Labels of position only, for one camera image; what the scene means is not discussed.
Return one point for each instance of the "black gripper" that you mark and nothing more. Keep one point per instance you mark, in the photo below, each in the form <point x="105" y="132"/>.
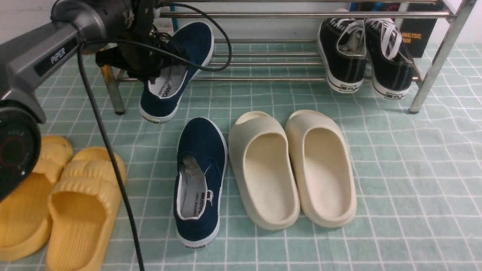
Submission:
<point x="144" y="50"/>

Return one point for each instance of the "navy canvas shoe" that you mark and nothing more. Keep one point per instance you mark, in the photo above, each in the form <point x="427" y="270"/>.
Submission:
<point x="160" y="101"/>
<point x="201" y="164"/>

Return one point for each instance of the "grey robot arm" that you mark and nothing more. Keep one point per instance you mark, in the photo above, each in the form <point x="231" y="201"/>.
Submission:
<point x="119" y="32"/>

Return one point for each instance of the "metal shoe rack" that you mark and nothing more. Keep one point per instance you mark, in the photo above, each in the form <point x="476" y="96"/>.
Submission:
<point x="455" y="18"/>

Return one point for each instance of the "white printed carton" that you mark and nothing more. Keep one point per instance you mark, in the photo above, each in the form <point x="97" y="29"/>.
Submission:
<point x="164" y="24"/>

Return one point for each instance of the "left cream slipper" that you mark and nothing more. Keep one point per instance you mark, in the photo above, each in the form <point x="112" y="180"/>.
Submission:
<point x="258" y="153"/>

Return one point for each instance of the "cream slipper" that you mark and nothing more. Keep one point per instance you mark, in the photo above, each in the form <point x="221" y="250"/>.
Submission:
<point x="322" y="168"/>
<point x="258" y="153"/>

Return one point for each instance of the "right yellow slipper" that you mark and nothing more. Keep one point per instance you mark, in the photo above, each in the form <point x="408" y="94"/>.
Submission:
<point x="84" y="206"/>

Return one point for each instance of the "yellow slipper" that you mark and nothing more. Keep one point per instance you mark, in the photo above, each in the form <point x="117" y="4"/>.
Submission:
<point x="25" y="221"/>
<point x="84" y="206"/>

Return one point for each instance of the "left black sneaker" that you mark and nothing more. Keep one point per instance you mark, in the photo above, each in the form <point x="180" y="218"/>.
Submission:
<point x="342" y="46"/>

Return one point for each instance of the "black sneaker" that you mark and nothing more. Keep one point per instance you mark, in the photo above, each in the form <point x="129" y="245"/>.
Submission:
<point x="392" y="70"/>
<point x="342" y="46"/>

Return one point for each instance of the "left yellow slipper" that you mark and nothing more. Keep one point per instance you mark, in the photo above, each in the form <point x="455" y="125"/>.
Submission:
<point x="25" y="221"/>

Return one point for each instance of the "right cream slipper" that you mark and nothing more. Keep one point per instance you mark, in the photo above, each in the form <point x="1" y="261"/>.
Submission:
<point x="322" y="168"/>

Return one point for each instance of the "right black sneaker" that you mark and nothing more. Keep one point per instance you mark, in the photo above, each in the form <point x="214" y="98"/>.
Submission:
<point x="392" y="70"/>

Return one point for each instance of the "black box orange text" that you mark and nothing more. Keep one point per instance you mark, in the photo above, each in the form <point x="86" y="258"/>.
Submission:
<point x="415" y="31"/>

